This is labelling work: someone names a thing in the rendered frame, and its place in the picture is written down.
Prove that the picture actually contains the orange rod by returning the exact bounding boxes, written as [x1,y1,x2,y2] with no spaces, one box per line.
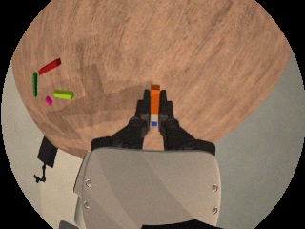
[151,85,160,115]

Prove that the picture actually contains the small magenta block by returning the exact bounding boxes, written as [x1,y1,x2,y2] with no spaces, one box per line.
[45,96,52,105]

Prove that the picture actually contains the red rod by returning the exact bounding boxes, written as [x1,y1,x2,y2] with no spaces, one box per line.
[38,58,61,75]

